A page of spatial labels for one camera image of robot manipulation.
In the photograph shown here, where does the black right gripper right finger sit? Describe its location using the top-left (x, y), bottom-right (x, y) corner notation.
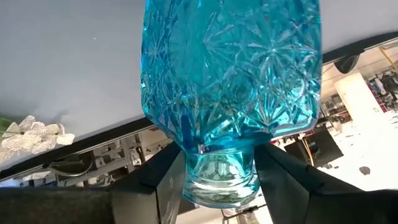
top-left (254, 142), bottom-right (398, 224)

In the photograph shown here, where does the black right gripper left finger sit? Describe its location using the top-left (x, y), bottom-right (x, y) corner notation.
top-left (108, 142), bottom-right (187, 224)

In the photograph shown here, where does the white artificial flower bunch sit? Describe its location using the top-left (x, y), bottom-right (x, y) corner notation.
top-left (0, 114), bottom-right (76, 165)

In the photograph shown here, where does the blue cut glass vase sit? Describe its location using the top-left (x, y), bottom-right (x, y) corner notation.
top-left (140, 0), bottom-right (323, 209)

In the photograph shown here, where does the white column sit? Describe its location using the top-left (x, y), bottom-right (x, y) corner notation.
top-left (334, 70), bottom-right (388, 125)

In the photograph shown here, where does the blue-grey table mat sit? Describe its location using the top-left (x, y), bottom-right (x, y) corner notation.
top-left (0, 0), bottom-right (398, 171)

